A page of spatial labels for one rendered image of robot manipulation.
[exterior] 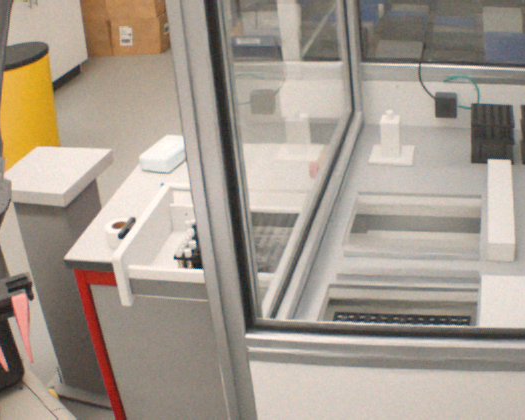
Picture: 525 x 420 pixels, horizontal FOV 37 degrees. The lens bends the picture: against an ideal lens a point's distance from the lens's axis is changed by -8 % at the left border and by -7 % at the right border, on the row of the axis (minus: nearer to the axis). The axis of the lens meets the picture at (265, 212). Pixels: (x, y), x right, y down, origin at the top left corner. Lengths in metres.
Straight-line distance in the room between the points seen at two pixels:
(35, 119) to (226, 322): 3.23
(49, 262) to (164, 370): 0.59
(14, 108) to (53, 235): 1.82
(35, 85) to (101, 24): 2.07
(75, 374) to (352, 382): 1.76
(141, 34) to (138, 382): 4.17
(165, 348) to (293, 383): 0.96
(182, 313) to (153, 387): 0.27
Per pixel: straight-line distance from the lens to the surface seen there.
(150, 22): 5.91
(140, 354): 2.00
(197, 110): 0.87
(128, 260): 1.55
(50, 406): 2.25
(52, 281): 2.47
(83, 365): 2.62
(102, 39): 6.13
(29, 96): 4.10
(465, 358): 0.97
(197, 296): 1.52
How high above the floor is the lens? 1.67
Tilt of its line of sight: 28 degrees down
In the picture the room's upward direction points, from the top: 6 degrees counter-clockwise
